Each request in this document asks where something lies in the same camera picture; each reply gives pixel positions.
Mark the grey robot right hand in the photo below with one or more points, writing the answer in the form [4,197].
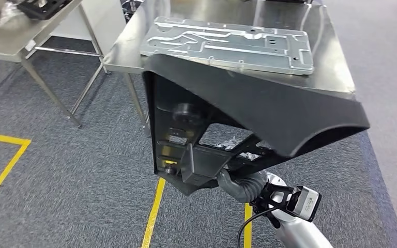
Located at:
[226,179]

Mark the black plastic panel part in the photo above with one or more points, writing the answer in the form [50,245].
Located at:
[270,109]
[44,8]

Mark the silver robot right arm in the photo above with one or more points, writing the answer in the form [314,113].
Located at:
[298,232]

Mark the stainless steel workbench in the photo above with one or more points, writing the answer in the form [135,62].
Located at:
[328,51]

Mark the yellow floor tape square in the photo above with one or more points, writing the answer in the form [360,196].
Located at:
[152,215]

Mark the silver stamped metal plate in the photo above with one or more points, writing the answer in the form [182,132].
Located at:
[226,44]

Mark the clear plastic sheet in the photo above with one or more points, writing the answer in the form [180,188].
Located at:
[0,20]

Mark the steel frame table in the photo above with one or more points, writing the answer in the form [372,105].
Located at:
[6,44]

